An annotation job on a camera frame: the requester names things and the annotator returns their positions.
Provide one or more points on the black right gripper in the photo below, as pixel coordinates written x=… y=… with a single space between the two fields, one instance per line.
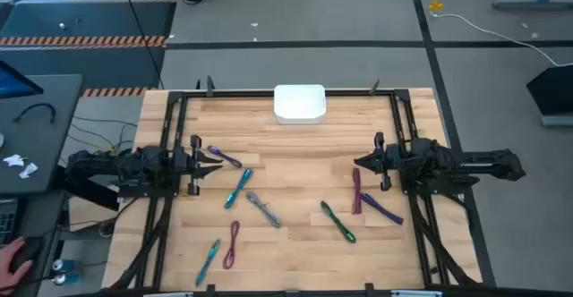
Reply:
x=388 y=158

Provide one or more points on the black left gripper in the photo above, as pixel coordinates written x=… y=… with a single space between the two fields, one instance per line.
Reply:
x=193 y=167

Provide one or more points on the light blue pen bottom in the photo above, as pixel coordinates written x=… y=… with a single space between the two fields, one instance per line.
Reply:
x=208 y=262

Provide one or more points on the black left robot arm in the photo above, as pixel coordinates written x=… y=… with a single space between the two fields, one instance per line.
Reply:
x=134 y=167

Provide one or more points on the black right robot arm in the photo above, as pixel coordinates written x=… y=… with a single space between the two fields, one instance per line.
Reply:
x=447 y=160

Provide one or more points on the white plastic bin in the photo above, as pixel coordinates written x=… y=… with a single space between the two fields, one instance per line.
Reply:
x=300 y=104

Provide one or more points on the grey side desk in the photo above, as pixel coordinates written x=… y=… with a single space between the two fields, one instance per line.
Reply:
x=45 y=122

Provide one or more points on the dark low desk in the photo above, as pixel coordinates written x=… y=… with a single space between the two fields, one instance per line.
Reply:
x=45 y=216

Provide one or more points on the blue drink can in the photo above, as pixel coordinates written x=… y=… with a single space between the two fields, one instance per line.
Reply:
x=67 y=279
x=66 y=265

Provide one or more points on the white paper scrap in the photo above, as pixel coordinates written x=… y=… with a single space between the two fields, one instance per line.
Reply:
x=13 y=160
x=28 y=170

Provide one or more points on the black hazard-striped floor mat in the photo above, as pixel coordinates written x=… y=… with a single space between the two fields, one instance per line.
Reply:
x=89 y=19

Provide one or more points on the black computer mouse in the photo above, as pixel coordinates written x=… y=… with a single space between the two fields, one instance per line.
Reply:
x=29 y=248

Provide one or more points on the black floor stand base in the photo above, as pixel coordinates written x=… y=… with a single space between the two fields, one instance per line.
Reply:
x=555 y=91

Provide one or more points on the black keyboard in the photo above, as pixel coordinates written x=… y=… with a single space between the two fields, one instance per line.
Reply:
x=6 y=221

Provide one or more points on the computer monitor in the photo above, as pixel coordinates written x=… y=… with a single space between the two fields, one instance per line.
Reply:
x=13 y=84

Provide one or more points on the person's hand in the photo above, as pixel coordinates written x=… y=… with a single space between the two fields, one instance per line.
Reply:
x=11 y=270

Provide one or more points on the black aluminium table frame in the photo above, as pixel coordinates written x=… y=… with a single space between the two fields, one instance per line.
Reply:
x=233 y=93

